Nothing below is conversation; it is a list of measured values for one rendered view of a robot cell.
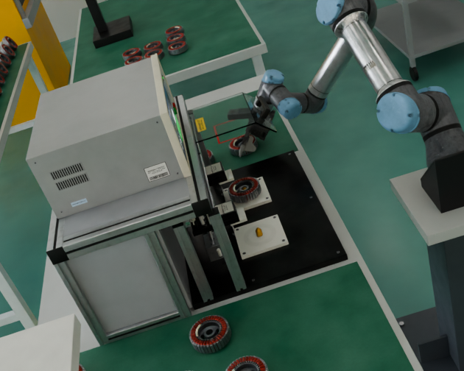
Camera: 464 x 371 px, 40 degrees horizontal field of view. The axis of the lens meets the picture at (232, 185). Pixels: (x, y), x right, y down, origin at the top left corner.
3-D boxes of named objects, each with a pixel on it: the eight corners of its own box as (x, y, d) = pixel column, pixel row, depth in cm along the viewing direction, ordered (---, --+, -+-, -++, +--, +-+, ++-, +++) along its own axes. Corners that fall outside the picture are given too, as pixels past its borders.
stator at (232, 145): (261, 140, 256) (258, 132, 254) (255, 155, 247) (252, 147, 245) (234, 142, 260) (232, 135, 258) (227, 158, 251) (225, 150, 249)
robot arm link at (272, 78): (273, 82, 226) (260, 68, 230) (264, 107, 233) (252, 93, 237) (290, 79, 230) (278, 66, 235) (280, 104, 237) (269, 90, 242)
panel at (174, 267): (173, 188, 241) (146, 120, 225) (193, 307, 185) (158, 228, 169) (170, 188, 241) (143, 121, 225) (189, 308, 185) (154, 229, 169)
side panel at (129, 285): (190, 309, 188) (153, 224, 171) (191, 316, 186) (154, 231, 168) (100, 338, 189) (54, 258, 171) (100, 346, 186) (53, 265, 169)
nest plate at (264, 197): (263, 179, 229) (262, 176, 229) (272, 202, 217) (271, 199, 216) (222, 192, 229) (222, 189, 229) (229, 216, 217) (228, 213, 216)
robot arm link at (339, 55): (377, -12, 216) (307, 101, 245) (355, -16, 209) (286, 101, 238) (398, 7, 210) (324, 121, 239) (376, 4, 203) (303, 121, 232)
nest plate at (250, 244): (278, 216, 209) (277, 213, 208) (289, 244, 196) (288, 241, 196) (234, 231, 209) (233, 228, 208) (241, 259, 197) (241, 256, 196)
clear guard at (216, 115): (262, 101, 226) (258, 87, 223) (277, 132, 206) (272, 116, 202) (174, 131, 226) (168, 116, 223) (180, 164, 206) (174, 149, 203)
